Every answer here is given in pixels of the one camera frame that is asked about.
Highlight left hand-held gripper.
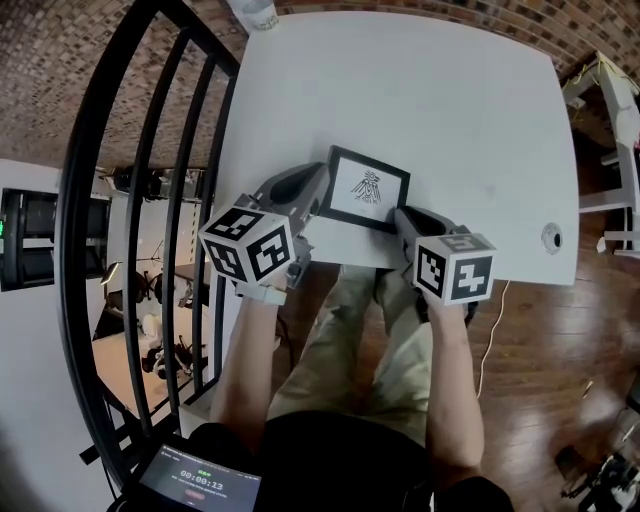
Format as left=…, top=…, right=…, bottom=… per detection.
left=197, top=161, right=331, bottom=307

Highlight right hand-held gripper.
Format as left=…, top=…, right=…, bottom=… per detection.
left=392, top=205, right=499, bottom=327

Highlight black picture frame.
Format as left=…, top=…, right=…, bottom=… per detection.
left=318, top=144, right=412, bottom=235

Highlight person's right forearm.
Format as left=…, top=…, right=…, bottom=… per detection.
left=423, top=299, right=487, bottom=484

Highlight person's left forearm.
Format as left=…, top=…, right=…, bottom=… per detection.
left=208, top=287, right=292, bottom=452

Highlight dark metal shelf rack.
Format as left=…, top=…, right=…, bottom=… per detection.
left=96, top=166, right=207, bottom=202

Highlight person's khaki trousers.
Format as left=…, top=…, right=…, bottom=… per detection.
left=266, top=264, right=434, bottom=447

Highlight white paper cup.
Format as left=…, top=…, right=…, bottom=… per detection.
left=242, top=0, right=280, bottom=32

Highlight black metal railing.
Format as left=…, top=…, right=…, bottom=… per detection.
left=53, top=0, right=242, bottom=502

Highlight white side table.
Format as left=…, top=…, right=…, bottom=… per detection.
left=559, top=49, right=640, bottom=259

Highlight person's black shirt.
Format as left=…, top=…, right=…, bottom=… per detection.
left=184, top=412, right=516, bottom=512

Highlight white panel with round hole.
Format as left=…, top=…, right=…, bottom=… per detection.
left=176, top=378, right=222, bottom=442

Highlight light wooden desk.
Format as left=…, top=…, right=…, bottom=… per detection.
left=91, top=327, right=202, bottom=410

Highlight black framed window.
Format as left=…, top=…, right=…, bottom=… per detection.
left=0, top=187, right=112, bottom=293

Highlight black box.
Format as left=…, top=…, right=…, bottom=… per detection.
left=554, top=444, right=584, bottom=477

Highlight black timer screen tablet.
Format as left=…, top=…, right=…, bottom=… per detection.
left=138, top=443, right=263, bottom=512

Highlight black equipment stand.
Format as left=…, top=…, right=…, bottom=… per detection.
left=559, top=451, right=640, bottom=512

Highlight white cable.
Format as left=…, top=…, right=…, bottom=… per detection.
left=474, top=279, right=512, bottom=399

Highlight grey round cable grommet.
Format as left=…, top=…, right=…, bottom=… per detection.
left=541, top=222, right=564, bottom=256

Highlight yellow cable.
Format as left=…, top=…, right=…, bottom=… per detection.
left=561, top=53, right=617, bottom=107

